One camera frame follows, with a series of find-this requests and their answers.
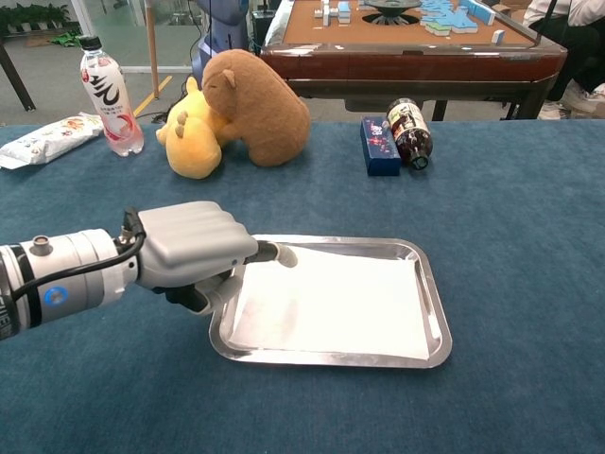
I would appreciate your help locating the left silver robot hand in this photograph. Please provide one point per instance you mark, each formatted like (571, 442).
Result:
(194, 241)

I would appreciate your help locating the white paper sheet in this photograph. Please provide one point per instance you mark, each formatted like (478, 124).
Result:
(340, 302)

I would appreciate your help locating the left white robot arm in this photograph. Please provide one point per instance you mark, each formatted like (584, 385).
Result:
(80, 284)

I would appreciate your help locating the silver metal tray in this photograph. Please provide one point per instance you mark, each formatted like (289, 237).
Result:
(439, 331)

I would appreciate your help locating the yellow plush toy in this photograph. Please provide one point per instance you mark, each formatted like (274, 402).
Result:
(194, 146)

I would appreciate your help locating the brown capybara plush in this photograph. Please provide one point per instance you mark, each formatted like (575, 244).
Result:
(260, 109)

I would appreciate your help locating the clear bottle pink label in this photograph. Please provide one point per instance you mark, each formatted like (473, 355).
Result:
(111, 99)

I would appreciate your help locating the white snack bag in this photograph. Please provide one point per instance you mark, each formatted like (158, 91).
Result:
(47, 139)

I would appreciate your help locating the dark blue rectangular box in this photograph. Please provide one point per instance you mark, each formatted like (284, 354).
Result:
(380, 149)

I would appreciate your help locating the blue machine base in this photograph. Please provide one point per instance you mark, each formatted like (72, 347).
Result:
(222, 28)

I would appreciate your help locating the black slanted table leg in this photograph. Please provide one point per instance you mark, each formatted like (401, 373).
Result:
(16, 78)

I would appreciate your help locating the dark brown drink bottle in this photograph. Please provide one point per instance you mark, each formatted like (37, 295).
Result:
(411, 134)

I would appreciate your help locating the brown mahjong table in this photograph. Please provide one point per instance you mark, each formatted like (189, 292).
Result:
(406, 66)

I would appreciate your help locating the green potted plants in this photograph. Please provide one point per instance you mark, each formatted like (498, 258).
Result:
(33, 16)

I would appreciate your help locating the blue felt table cover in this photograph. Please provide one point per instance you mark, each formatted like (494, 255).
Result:
(496, 213)

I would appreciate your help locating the blue mahjong tile pile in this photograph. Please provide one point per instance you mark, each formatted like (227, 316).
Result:
(449, 19)

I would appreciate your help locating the white blue mahjong tile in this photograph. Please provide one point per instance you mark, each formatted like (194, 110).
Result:
(497, 36)

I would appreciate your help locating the seated person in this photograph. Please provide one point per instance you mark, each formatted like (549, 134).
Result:
(586, 57)

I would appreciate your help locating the wooden post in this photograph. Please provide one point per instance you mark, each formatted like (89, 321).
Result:
(151, 52)

